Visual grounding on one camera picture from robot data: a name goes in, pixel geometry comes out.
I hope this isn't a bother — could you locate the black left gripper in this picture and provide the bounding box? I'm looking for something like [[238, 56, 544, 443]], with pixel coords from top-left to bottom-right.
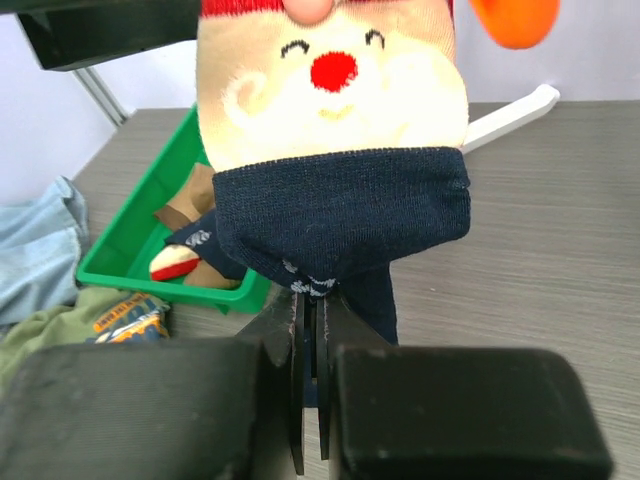
[[17, 1, 200, 70]]

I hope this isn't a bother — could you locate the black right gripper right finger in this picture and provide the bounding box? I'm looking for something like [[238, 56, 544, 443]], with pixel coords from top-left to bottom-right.
[[315, 296, 614, 479]]

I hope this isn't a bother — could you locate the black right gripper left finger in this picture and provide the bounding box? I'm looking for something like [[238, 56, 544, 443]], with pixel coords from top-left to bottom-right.
[[1, 291, 304, 479]]

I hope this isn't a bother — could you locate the navy santa sock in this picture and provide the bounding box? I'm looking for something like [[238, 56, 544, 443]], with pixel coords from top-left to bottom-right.
[[196, 1, 471, 343], [149, 209, 247, 289]]

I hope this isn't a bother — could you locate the tan sock brown cuff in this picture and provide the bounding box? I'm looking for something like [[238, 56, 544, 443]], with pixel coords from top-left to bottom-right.
[[151, 163, 241, 290]]

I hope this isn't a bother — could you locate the orange clothespin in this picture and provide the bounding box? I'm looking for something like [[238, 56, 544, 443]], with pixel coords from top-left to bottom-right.
[[470, 0, 560, 50]]

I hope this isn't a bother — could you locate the olive green t-shirt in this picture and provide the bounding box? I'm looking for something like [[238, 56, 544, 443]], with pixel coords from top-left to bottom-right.
[[0, 287, 174, 396]]

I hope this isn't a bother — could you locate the green plastic tray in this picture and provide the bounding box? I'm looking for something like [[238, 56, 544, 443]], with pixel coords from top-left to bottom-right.
[[74, 109, 271, 314]]

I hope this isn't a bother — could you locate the light blue cloth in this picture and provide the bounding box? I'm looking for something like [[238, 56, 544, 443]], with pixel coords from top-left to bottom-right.
[[1, 177, 90, 325]]

